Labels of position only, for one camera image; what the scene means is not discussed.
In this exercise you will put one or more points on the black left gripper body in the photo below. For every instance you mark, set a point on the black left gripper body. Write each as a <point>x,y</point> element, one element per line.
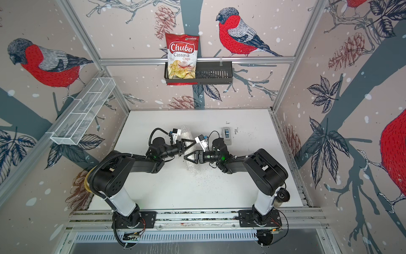
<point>173,151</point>

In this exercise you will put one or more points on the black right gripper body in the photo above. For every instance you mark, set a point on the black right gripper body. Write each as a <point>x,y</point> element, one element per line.
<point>209,157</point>

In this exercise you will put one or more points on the clear bubble wrap sheet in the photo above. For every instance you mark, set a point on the clear bubble wrap sheet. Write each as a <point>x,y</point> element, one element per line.
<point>192,168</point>

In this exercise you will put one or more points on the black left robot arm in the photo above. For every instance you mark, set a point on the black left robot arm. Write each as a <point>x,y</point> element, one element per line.
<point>107,179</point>

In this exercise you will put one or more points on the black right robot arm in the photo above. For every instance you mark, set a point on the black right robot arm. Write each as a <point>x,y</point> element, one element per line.
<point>267,174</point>

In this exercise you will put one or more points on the red cassava chips bag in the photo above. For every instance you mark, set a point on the red cassava chips bag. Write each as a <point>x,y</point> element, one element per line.
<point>182,59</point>

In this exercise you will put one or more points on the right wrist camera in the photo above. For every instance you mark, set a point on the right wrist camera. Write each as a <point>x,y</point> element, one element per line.
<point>202,141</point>

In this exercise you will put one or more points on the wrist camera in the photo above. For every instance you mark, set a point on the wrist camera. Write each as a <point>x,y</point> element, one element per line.
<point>174,134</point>
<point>202,141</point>

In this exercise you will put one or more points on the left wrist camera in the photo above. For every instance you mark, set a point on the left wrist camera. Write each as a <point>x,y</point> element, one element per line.
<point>174,134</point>

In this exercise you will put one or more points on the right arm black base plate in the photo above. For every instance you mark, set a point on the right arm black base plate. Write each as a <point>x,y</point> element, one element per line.
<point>252,218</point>

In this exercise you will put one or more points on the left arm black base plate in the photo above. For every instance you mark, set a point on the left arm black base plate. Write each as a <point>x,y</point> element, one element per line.
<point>146,219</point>

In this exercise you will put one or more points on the black wire wall basket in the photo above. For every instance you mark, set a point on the black wire wall basket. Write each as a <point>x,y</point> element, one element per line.
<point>207,73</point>

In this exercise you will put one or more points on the white mesh wall shelf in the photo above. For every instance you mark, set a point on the white mesh wall shelf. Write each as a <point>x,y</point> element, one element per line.
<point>86,107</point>

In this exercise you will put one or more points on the aluminium front rail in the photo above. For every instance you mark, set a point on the aluminium front rail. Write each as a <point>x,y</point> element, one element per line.
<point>207,219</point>

